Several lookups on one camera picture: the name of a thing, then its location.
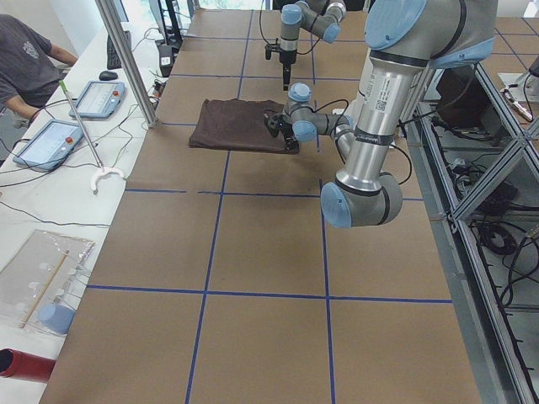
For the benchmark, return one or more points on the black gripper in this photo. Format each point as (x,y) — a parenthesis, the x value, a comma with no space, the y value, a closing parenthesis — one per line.
(288,135)
(286,58)

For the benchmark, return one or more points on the dark brown t-shirt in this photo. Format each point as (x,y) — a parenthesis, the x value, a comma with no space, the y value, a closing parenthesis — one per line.
(239,125)

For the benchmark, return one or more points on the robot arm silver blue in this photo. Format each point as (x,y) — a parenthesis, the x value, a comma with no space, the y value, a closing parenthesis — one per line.
(319,18)
(404,39)

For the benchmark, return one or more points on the black keyboard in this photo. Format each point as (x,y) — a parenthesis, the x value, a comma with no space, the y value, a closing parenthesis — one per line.
(112,57)

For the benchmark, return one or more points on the upper teach pendant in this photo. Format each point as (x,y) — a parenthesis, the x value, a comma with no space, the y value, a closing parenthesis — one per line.
(100,99)

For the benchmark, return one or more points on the teach pendant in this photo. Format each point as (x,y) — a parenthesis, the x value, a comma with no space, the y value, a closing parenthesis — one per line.
(100,99)
(50,147)

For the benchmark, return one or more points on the black computer mouse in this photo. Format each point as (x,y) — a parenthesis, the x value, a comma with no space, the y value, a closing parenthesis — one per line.
(108,76)

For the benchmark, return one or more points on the white hook grabber pole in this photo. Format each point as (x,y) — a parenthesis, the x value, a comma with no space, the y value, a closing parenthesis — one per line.
(102,170)

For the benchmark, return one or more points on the lower teach pendant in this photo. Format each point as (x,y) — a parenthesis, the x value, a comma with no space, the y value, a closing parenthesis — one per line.
(50,147)

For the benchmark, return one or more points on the seated person grey shirt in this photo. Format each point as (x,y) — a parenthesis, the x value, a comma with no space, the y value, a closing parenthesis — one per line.
(28,77)

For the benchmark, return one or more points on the wooden stick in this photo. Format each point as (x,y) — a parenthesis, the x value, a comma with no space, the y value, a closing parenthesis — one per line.
(42,290)

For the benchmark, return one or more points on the blue plastic cup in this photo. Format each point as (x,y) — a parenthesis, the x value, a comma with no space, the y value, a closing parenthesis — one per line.
(56,317)

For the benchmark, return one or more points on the clear plastic tray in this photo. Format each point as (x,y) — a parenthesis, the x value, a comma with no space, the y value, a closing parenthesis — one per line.
(29,269)

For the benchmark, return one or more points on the red cylinder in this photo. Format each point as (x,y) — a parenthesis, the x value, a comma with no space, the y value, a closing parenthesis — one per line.
(25,366)

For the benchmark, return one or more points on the aluminium frame post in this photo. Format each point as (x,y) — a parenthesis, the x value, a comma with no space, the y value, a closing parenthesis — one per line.
(112,23)

